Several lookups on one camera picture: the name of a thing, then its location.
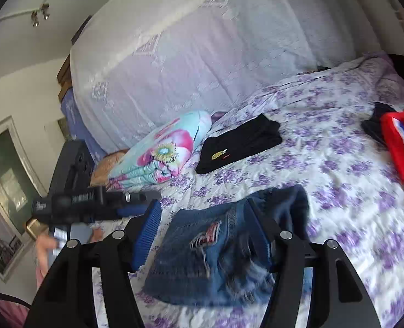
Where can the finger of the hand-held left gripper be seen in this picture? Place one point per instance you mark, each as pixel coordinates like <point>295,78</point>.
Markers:
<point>137,197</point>
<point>131,210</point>

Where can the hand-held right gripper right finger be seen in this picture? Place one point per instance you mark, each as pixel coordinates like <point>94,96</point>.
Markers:
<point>261,237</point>

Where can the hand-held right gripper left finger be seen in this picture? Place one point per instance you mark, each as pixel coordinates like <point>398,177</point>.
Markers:
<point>147,237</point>

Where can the blue denim pants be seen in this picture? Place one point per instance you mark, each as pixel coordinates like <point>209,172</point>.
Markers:
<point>195,266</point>

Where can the person's left hand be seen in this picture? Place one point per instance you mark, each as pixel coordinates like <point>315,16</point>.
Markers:
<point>45,249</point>

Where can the brown orange pillow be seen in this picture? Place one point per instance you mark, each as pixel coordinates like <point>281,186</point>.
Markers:
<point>106,167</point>

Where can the folded floral quilt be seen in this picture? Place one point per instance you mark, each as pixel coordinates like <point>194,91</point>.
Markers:
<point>164,150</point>

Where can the gold coloured object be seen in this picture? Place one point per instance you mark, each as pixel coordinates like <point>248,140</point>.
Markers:
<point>34,230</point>

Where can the green patterned panel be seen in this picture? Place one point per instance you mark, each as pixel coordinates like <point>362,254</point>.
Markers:
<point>64,129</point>

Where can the white framed mirror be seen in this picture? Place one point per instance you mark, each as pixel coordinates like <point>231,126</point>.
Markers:
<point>3,191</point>

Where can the blue patterned cloth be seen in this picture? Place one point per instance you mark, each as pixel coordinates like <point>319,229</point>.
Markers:
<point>73,119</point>

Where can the purple floral bed sheet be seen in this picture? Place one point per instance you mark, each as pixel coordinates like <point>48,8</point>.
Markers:
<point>342,184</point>

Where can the black folded garment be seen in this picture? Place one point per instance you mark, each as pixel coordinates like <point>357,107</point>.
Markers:
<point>239,143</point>

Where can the wooden box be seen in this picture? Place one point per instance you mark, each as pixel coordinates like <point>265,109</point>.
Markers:
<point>66,71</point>

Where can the person's pink clothing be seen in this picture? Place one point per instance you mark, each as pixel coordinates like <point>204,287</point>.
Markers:
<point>12,314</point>

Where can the white lace cover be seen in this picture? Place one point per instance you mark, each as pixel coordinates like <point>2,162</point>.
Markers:
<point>205,58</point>

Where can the dark garment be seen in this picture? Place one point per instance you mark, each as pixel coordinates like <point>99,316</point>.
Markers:
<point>374,123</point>

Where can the red blue white garment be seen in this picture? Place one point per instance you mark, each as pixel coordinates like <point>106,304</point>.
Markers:
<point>403,143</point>

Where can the ceiling spot lamp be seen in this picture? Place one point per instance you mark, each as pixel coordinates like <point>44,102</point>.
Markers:
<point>39,15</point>

